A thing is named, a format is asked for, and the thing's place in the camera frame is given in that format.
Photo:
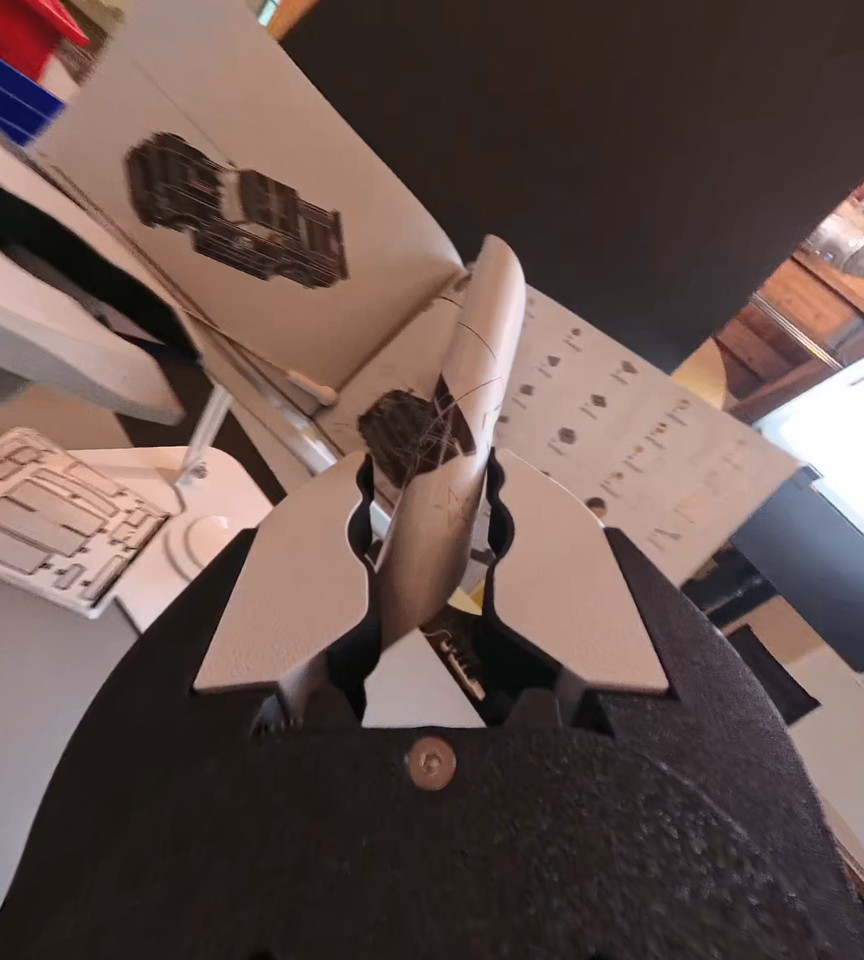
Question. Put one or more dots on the blue storage bin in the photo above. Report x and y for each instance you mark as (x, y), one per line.
(4, 93)

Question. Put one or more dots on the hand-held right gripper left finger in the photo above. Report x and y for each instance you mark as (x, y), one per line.
(282, 593)

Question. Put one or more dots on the lego instruction booklet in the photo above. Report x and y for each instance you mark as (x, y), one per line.
(297, 105)

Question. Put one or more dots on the white sticker sheet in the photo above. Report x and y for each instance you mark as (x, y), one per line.
(42, 525)

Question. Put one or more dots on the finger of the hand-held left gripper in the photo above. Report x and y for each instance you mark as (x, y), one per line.
(42, 360)
(12, 165)

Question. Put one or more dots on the red storage bin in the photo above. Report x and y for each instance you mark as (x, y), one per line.
(12, 30)

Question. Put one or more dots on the white booklet stand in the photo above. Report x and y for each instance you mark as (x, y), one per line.
(222, 510)

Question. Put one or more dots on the black partition panel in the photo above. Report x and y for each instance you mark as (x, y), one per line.
(627, 135)

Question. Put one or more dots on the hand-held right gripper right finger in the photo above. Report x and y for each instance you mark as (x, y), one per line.
(582, 600)

